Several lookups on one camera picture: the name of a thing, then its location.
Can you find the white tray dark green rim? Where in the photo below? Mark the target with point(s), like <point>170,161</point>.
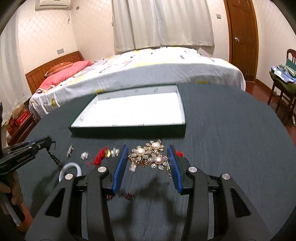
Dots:
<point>155,111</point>

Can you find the pink pillow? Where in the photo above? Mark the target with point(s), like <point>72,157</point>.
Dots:
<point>63,74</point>

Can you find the wall socket above headboard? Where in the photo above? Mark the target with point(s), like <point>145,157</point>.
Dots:
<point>60,51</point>

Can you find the white window curtain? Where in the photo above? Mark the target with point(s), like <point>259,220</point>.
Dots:
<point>153,24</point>

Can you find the silver leaf brooch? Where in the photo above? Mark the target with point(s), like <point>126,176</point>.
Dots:
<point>70,150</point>

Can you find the small pearl flower brooch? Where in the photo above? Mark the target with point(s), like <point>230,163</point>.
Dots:
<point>84,155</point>

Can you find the pile of clothes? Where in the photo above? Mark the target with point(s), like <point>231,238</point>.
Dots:
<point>283,76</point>

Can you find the bed with patterned sheet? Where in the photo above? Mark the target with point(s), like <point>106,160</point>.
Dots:
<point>139,68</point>

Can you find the dark wooden nightstand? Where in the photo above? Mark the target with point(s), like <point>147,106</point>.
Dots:
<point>23,130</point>

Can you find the brown wooden door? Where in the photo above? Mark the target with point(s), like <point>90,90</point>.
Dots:
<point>243,37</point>

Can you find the brown teddy bear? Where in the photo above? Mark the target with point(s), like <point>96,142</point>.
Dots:
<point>18,111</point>

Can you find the white side curtain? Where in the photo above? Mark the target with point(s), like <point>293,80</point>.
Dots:
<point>14,87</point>

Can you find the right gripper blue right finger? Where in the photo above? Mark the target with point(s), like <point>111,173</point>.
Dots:
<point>235,217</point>

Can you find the gold pearl flower brooch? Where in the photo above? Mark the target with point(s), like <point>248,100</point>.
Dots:
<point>150,155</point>

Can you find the orange cushion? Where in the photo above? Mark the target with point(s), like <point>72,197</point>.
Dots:
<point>57,68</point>

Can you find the white jade bangle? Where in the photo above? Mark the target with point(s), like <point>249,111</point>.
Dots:
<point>70,166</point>

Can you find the red rose gold brooch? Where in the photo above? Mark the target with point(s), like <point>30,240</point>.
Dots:
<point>107,153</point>

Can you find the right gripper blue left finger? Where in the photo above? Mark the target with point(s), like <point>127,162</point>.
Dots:
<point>60,217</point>

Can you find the wooden chair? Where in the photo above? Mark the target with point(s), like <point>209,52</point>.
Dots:
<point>290,98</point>

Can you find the red tassel charm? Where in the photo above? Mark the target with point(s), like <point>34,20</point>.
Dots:
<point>98,158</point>

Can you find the red gift box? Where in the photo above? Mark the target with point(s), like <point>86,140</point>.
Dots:
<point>22,118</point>

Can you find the left hand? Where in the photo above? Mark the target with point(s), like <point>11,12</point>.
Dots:
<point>10,184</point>

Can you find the dark bead tassel pendant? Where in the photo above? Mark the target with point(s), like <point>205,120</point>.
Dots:
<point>53,157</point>

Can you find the white air conditioner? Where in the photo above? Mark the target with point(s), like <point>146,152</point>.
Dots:
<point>51,4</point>

